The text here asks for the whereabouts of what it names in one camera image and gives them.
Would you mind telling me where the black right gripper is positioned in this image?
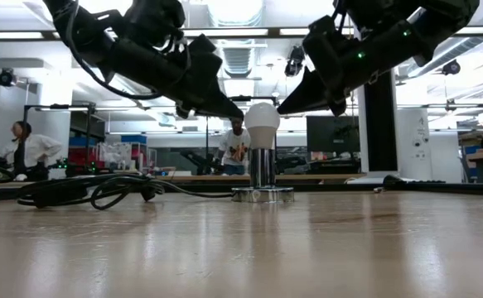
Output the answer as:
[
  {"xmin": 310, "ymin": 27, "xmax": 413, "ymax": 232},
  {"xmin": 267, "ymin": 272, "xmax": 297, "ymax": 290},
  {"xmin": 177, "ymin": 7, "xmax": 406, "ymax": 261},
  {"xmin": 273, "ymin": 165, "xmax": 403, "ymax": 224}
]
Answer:
[{"xmin": 277, "ymin": 18, "xmax": 370, "ymax": 118}]

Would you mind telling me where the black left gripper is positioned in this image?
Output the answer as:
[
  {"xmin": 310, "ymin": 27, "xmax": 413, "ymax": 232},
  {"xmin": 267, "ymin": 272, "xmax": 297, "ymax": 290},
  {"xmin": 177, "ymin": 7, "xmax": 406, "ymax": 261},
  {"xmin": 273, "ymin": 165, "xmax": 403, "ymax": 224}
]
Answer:
[{"xmin": 157, "ymin": 34, "xmax": 244, "ymax": 120}]

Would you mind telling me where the white lightbulb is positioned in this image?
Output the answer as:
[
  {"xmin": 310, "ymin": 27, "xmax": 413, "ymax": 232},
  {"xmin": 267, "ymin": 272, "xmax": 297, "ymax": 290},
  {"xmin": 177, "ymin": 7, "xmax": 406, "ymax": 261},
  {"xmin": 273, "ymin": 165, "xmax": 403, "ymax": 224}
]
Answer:
[{"xmin": 244, "ymin": 102, "xmax": 282, "ymax": 151}]

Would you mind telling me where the black monitor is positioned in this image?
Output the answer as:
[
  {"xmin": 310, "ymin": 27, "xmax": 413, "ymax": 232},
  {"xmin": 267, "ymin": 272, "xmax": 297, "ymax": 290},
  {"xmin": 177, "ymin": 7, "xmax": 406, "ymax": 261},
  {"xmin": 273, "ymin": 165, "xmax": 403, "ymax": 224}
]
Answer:
[{"xmin": 306, "ymin": 115, "xmax": 361, "ymax": 154}]

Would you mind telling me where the person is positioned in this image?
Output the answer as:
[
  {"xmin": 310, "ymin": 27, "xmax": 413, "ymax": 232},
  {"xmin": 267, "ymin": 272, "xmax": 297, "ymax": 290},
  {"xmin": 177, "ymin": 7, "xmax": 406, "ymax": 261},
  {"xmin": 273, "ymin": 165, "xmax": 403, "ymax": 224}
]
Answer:
[
  {"xmin": 1, "ymin": 120, "xmax": 64, "ymax": 182},
  {"xmin": 217, "ymin": 118, "xmax": 252, "ymax": 176}
]

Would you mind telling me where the chrome lamp base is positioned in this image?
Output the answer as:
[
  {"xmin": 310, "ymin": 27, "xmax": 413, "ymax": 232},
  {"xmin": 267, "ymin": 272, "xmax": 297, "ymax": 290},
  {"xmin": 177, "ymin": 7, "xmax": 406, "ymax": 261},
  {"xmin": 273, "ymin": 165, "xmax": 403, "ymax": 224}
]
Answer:
[{"xmin": 231, "ymin": 147, "xmax": 295, "ymax": 204}]

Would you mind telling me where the shelf with coloured bins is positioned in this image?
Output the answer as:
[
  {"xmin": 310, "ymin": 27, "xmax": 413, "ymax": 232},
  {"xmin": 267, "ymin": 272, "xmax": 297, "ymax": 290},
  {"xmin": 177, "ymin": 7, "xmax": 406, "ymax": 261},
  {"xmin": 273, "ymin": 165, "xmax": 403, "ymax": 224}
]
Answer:
[{"xmin": 67, "ymin": 134, "xmax": 157, "ymax": 173}]

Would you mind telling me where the black ceiling camera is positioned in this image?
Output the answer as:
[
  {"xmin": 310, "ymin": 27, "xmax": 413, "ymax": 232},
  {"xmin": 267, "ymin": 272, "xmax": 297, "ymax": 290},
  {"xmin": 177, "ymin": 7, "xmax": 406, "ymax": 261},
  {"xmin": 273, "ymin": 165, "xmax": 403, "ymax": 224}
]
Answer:
[
  {"xmin": 283, "ymin": 45, "xmax": 307, "ymax": 78},
  {"xmin": 0, "ymin": 68, "xmax": 18, "ymax": 88},
  {"xmin": 442, "ymin": 60, "xmax": 462, "ymax": 77}
]

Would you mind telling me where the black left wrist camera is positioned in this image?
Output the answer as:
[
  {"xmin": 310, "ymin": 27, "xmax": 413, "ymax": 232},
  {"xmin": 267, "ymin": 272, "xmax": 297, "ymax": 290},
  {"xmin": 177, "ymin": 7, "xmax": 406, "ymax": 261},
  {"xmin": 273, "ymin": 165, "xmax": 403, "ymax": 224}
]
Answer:
[{"xmin": 123, "ymin": 0, "xmax": 186, "ymax": 47}]

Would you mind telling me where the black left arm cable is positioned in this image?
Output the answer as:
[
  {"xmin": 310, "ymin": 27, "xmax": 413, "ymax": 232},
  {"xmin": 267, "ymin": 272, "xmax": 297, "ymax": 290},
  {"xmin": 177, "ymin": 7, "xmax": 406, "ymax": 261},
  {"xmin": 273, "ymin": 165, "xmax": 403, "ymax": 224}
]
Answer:
[{"xmin": 64, "ymin": 0, "xmax": 164, "ymax": 102}]

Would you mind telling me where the black lamp power cord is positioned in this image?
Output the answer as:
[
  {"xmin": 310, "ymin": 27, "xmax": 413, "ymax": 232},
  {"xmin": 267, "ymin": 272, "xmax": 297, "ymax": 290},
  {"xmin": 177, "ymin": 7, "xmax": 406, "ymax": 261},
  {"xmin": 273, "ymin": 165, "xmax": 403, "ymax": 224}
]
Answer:
[{"xmin": 16, "ymin": 173, "xmax": 234, "ymax": 211}]

